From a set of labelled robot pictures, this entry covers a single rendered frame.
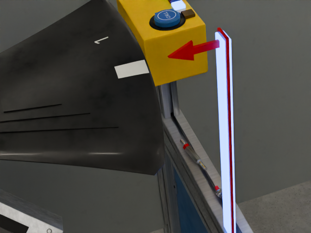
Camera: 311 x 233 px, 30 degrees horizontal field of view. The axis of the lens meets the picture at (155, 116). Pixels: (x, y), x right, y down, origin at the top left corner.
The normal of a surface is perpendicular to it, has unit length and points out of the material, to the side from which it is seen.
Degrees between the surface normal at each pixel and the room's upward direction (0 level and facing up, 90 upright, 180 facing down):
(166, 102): 90
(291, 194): 0
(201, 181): 0
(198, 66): 90
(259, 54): 90
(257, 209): 0
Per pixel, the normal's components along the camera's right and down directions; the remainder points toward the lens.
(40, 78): -0.07, -0.66
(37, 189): 0.31, 0.58
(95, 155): 0.13, -0.48
